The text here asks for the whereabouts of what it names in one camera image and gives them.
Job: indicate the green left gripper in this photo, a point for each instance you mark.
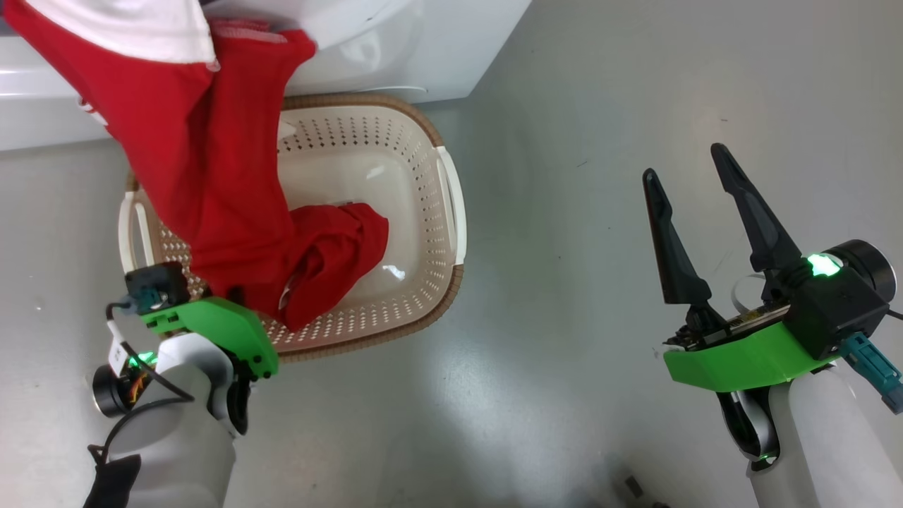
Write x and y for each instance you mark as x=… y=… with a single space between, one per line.
x=226 y=324

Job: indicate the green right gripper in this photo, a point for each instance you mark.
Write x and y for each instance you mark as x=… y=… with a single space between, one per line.
x=741 y=360

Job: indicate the red and white garment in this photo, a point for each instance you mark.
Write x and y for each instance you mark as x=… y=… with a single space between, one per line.
x=211 y=176

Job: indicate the cream perforated basket brown rim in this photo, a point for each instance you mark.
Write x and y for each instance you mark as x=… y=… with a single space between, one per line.
x=423 y=247

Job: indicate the white front-load washing machine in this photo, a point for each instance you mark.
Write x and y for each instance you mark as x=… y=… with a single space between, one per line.
x=437 y=49

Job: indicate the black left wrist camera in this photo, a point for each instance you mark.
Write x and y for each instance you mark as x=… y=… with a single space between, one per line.
x=166 y=281

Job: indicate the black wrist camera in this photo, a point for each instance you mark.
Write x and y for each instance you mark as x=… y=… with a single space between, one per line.
x=166 y=281
x=839 y=303

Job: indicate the teal left camera connector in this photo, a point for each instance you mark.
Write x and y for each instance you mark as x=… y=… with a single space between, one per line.
x=152 y=300

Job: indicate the teal camera connector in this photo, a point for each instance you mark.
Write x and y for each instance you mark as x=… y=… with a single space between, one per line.
x=875 y=370
x=152 y=300

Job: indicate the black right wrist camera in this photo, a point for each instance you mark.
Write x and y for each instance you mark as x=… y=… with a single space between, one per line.
x=839 y=303

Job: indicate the teal right camera connector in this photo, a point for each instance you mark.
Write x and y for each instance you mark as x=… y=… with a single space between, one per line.
x=875 y=370

